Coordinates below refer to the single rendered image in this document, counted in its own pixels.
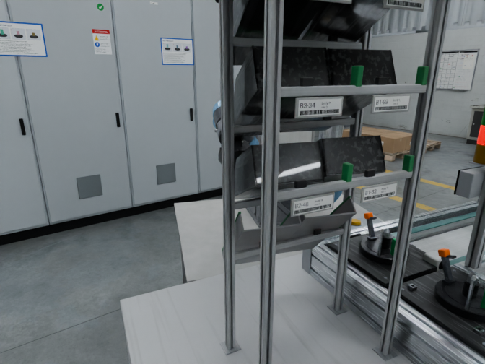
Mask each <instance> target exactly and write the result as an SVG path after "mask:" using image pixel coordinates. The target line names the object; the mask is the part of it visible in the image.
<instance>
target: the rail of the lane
mask: <svg viewBox="0 0 485 364"><path fill-rule="evenodd" d="M478 204H479V203H478V202H477V201H469V202H466V203H462V204H457V205H453V206H450V207H445V208H442V209H436V210H432V211H429V212H423V213H420V214H415V215H414V221H413V226H412V228H416V227H419V226H422V225H428V224H431V223H433V222H439V221H442V220H447V219H450V218H453V217H458V216H461V215H466V214H469V213H472V212H476V211H477V207H478ZM398 223H399V219H396V220H390V221H387V222H381V223H378V224H374V225H373V227H374V231H375V232H376V231H379V230H381V228H383V229H386V228H388V229H389V230H390V234H392V233H397V232H398ZM368 233H369V232H368V227H367V226H366V227H360V228H357V229H353V230H351V234H350V238H353V237H356V236H359V235H364V234H368ZM336 241H339V235H337V236H333V237H330V238H326V239H324V240H323V241H322V242H320V243H319V244H318V245H317V247H319V245H325V246H327V244H328V243H332V242H336ZM312 255H313V254H312V249H307V250H303V251H302V268H303V269H304V270H305V271H306V272H307V273H308V274H310V269H312V267H311V256H312Z"/></svg>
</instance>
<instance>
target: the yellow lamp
mask: <svg viewBox="0 0 485 364"><path fill-rule="evenodd" d="M473 161H474V162H475V163H478V164H483V165H485V145H481V144H476V150H475V153H474V157H473Z"/></svg>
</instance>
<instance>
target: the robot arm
mask: <svg viewBox="0 0 485 364"><path fill-rule="evenodd" d="M213 125H214V127H215V128H216V129H215V130H214V131H215V132H216V133H217V135H218V138H219V142H220V144H221V147H220V148H219V162H220V163H221V164H222V130H221V100H220V101H219V102H217V103H216V104H215V105H214V107H213ZM343 130H344V126H332V127H331V128H329V129H327V130H326V131H319V137H318V140H319V139H322V138H324V139H325V138H339V137H342V134H343ZM250 145H259V142H258V140H257V138H256V137H255V136H234V162H235V163H236V159H237V158H238V157H239V156H240V155H241V154H242V153H243V152H244V151H246V149H247V148H249V146H250ZM334 193H335V196H334V202H335V201H336V200H337V199H338V198H339V197H340V195H341V194H342V191H337V192H334ZM290 202H291V200H288V201H281V203H282V204H283V205H284V206H285V207H286V208H287V209H288V210H289V211H290Z"/></svg>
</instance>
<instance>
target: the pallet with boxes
mask: <svg viewBox="0 0 485 364"><path fill-rule="evenodd" d="M349 132H350V129H344V130H343V134H342V137H349ZM379 135H380V137H381V142H382V147H383V155H384V156H385V157H384V160H387V161H391V162H393V161H395V158H400V159H404V155H409V152H410V148H411V139H412V134H411V133H406V132H399V131H391V130H386V129H376V128H371V127H366V126H365V127H362V134H361V137H366V136H379Z"/></svg>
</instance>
